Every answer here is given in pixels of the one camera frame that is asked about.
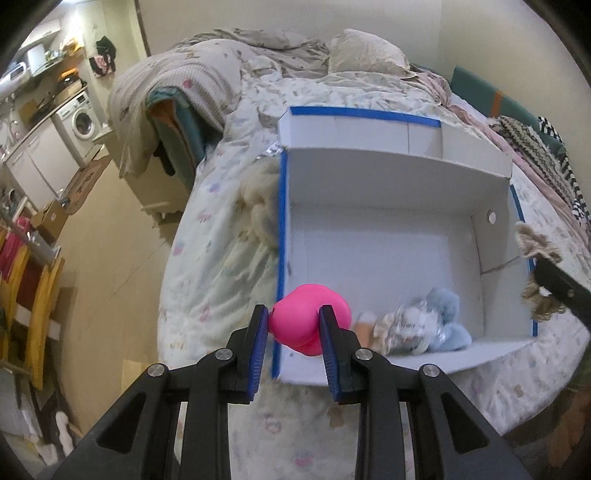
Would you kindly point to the teal headboard cushion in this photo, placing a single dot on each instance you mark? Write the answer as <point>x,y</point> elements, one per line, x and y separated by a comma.
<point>485,94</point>

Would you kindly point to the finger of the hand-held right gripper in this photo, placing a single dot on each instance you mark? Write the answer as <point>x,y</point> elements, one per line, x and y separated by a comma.
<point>561,286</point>

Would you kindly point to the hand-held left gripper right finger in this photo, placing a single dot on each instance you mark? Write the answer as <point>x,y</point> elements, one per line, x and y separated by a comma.
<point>328,350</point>

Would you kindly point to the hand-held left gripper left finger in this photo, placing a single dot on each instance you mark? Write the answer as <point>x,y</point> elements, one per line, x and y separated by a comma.
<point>256,350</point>

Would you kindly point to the white washing machine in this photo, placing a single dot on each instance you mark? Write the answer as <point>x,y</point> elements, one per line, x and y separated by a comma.
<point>78,121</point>

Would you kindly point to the white kitchen cabinet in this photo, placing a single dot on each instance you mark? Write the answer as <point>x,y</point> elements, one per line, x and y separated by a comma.
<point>39,159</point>

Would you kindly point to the grey patterned quilt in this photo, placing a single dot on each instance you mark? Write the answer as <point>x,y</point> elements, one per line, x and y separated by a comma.
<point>203,74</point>

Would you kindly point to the pink plush toy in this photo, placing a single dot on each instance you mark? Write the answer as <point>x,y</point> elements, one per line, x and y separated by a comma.
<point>302,323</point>

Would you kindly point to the blue and white cardboard box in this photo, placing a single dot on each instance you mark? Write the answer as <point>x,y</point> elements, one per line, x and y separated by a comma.
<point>392,240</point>

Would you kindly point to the cream fluffy plush toy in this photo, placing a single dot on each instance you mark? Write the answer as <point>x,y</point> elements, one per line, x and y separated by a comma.
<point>258,198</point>

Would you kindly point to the black and white striped blanket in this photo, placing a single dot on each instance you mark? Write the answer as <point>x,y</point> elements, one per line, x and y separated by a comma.
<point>540,143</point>

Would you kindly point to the pink hanging garment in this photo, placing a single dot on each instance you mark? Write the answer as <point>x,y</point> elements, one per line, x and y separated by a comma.
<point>102,64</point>

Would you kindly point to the beige pillow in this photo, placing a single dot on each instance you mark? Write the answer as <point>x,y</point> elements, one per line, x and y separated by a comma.
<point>367,53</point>

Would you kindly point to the white bedside cabinet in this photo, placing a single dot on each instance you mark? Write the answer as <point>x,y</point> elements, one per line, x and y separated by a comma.
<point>152,184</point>

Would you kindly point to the pink blanket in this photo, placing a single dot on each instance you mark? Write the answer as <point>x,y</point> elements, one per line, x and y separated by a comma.
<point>443,92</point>

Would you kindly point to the black hanging garment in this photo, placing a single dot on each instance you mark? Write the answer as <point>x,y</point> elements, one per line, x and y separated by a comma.
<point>105,45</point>

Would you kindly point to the brown floor rug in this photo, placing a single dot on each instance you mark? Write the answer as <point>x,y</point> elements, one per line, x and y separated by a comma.
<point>87,177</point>

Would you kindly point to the yellow wooden chair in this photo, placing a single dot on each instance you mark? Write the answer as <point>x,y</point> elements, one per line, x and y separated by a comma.
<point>27,295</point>

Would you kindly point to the white toy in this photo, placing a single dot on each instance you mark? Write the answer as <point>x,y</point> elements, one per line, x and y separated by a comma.
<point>404,330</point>

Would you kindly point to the beige crocheted toy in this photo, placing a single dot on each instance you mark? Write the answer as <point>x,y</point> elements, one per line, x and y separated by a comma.
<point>535,249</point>

